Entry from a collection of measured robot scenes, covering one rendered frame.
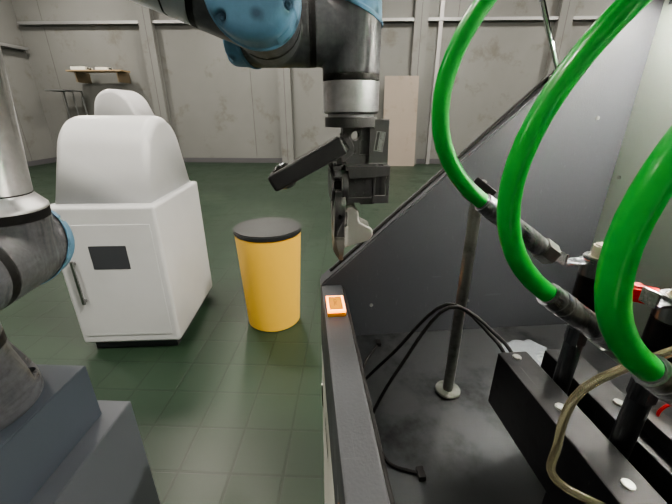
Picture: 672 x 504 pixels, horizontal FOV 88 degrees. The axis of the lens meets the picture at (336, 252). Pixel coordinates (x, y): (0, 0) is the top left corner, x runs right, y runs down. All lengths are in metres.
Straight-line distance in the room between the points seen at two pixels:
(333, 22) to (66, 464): 0.69
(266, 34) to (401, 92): 8.78
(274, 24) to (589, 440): 0.46
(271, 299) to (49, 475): 1.57
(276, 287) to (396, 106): 7.42
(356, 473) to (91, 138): 1.98
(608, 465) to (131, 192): 1.94
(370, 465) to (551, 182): 0.58
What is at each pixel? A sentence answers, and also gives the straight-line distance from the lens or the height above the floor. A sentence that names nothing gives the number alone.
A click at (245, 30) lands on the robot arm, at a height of 1.32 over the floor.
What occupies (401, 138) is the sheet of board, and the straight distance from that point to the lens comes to 8.97.
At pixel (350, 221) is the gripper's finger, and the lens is 0.51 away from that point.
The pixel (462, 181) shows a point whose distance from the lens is 0.32.
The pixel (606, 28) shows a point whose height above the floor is 1.30.
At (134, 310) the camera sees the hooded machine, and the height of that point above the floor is 0.26.
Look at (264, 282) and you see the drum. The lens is 2.04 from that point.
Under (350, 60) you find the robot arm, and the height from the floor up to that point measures 1.32.
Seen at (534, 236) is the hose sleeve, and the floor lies 1.16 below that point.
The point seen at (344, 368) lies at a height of 0.95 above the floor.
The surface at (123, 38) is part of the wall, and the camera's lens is 10.82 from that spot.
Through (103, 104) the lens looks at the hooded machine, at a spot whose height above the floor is 1.34.
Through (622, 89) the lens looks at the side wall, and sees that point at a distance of 0.80.
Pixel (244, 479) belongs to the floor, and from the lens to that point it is 1.57.
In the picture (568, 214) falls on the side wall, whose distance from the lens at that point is 0.80.
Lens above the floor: 1.26
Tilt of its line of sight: 22 degrees down
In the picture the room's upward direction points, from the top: straight up
